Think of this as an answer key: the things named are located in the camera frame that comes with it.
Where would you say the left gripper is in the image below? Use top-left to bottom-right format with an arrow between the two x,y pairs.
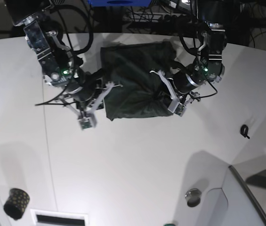
149,63 -> 201,117

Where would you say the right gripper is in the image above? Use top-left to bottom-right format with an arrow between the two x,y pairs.
57,69 -> 124,111

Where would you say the dark green t-shirt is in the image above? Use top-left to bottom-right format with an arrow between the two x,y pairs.
100,41 -> 177,121

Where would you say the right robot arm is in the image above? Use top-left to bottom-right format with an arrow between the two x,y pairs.
5,0 -> 116,113

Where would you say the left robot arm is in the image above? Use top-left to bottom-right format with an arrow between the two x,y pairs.
76,0 -> 237,129

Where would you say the small black clip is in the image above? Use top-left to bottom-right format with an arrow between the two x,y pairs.
240,124 -> 250,139

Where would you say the blue bin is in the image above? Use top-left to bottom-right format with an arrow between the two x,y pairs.
88,0 -> 151,7

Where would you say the round metal table grommet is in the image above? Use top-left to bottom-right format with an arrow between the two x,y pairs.
185,188 -> 202,208

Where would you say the black patterned cup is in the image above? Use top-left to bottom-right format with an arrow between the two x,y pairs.
3,188 -> 30,220

